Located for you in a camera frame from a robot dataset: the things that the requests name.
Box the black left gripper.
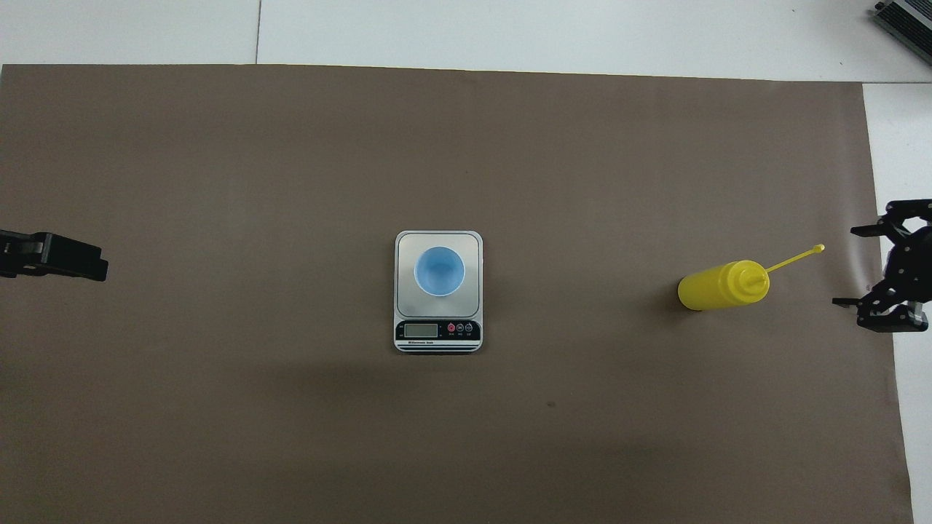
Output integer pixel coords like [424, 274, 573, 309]
[0, 229, 108, 282]

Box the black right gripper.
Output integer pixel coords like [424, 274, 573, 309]
[834, 198, 932, 333]

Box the yellow squeeze bottle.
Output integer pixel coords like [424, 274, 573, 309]
[677, 245, 826, 312]

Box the light blue plastic cup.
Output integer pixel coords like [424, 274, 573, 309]
[413, 246, 466, 298]

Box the silver digital kitchen scale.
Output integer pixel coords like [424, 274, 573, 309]
[394, 230, 484, 354]

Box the brown paper mat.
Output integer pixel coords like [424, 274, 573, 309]
[0, 64, 915, 524]

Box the grey ribbed metal device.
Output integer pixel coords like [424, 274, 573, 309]
[872, 0, 932, 68]

